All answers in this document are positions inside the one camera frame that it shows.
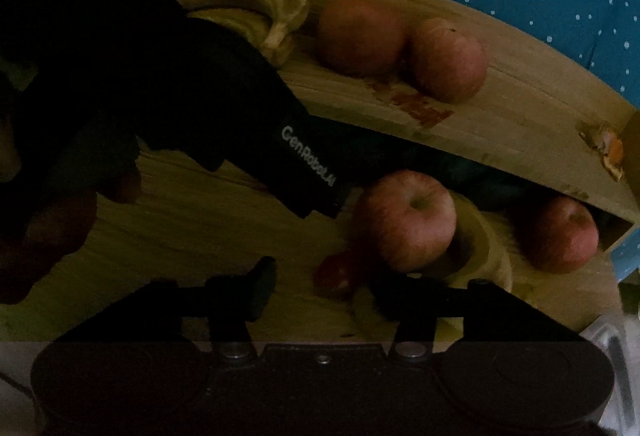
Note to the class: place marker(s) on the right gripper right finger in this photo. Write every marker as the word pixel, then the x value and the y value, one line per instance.
pixel 416 305

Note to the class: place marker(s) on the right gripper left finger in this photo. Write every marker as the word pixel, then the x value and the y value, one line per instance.
pixel 231 302

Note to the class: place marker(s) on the yellow banana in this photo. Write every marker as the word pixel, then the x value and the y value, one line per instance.
pixel 488 259
pixel 457 253

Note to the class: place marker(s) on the red apple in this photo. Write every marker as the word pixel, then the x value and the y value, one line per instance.
pixel 566 237
pixel 409 218

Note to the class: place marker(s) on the banana bunch on shelf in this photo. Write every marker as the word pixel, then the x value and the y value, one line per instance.
pixel 267 24

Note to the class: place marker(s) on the metal tray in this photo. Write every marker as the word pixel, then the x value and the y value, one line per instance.
pixel 617 335

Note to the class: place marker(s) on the red apple shelf right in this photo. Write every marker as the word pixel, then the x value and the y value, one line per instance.
pixel 447 64

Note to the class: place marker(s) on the red apple shelf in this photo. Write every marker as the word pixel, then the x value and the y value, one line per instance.
pixel 447 64
pixel 361 37

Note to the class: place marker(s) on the wooden desk shelf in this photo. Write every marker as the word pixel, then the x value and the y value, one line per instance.
pixel 525 120

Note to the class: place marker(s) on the orange peel scraps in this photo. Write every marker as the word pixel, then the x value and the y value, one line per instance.
pixel 608 145

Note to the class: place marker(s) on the red apple shelf left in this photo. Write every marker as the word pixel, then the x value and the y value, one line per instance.
pixel 361 37

